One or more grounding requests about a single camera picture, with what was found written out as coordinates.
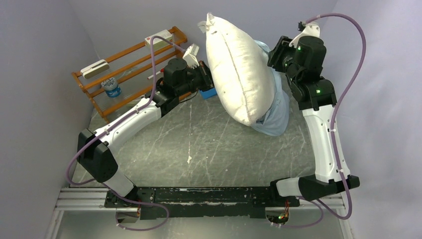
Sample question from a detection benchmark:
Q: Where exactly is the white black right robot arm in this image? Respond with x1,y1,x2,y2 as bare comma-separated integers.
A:
267,36,360,206

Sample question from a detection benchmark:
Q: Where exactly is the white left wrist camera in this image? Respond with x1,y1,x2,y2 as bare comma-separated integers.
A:
182,44,199,69

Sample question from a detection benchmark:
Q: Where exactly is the blue flat board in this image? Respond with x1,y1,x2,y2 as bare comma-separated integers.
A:
199,88,217,100

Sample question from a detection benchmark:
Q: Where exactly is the white eraser block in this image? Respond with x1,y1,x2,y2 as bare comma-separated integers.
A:
80,59,110,79

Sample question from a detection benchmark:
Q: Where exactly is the orange wooden shelf rack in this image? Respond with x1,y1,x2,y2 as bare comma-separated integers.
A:
71,26,195,124

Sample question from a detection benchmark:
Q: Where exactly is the light blue pillowcase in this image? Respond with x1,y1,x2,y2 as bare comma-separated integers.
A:
247,40,290,136

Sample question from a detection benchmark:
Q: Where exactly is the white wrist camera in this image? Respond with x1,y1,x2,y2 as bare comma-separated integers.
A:
182,44,199,69
289,21,320,48

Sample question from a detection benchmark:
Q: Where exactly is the red white marker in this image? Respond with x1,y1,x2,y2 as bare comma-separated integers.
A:
147,69,164,80

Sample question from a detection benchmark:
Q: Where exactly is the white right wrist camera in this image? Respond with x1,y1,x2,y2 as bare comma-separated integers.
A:
289,21,320,48

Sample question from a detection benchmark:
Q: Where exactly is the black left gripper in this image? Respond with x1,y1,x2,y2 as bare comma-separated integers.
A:
177,61,227,97

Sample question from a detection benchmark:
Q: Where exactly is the aluminium frame rail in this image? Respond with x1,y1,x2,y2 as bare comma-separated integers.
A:
45,187,116,239

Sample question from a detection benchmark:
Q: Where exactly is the white red box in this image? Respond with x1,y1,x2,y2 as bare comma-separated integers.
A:
144,30,174,51

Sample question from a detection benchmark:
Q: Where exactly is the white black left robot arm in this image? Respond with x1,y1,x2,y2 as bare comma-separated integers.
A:
76,58,214,207

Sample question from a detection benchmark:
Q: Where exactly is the white pillow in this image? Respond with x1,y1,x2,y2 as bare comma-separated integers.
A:
198,12,276,126

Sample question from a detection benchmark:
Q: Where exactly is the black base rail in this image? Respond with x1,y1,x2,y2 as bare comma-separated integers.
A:
104,186,300,220

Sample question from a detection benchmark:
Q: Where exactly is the blue lidded jar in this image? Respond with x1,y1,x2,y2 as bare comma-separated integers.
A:
101,77,121,98

